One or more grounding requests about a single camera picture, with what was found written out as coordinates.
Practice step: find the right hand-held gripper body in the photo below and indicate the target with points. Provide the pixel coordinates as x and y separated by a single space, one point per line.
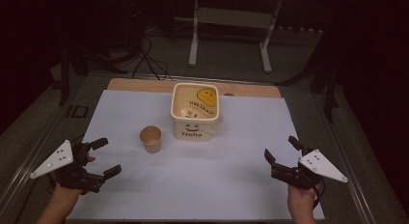
321 167

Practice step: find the cream square bin smiley print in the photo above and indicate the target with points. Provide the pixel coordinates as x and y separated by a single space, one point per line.
194 129

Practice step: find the white table mat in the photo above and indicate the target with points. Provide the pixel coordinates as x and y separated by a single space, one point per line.
205 179

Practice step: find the black square floor plate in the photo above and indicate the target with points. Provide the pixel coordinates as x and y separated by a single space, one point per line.
77 111

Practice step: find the person's left hand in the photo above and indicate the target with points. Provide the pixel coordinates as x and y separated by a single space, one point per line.
66 194

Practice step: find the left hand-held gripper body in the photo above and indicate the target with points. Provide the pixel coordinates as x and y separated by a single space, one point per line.
61 158

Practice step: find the white metal table frame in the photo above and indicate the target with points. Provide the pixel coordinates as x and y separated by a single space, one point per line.
231 17

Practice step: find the brown paper cup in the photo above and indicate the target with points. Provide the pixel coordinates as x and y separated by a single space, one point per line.
150 139

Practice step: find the person's right hand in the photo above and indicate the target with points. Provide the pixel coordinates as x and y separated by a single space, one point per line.
300 198

